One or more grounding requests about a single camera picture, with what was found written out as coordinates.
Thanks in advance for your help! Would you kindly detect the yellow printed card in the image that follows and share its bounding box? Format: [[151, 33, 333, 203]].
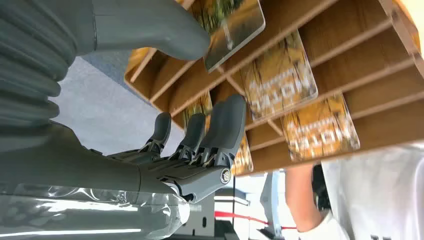
[[279, 94, 361, 164], [231, 132, 255, 177], [239, 30, 319, 122], [181, 92, 214, 133]]

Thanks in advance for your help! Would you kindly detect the glossy picture card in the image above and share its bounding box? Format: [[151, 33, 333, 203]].
[[189, 0, 267, 73]]

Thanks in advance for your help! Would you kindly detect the person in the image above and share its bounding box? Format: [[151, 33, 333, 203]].
[[284, 141, 424, 240]]

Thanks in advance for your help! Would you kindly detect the wooden card rack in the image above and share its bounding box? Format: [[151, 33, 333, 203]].
[[124, 0, 424, 177]]

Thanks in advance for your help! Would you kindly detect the clear plastic wrap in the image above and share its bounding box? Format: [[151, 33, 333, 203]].
[[0, 183, 192, 240]]

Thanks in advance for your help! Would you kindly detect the ribbed grey right arm sleeve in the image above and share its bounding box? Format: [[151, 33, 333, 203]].
[[0, 0, 98, 131]]

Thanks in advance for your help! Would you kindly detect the grey cabinet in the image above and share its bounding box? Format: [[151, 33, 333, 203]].
[[178, 194, 217, 238]]

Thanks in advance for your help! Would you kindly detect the thin black pole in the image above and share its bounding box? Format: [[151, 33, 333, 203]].
[[231, 176, 237, 230]]

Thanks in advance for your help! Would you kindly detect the white stand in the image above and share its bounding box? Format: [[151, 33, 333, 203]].
[[259, 170, 286, 240]]

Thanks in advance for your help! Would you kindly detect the red strap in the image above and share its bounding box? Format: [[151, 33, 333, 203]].
[[214, 210, 298, 231]]

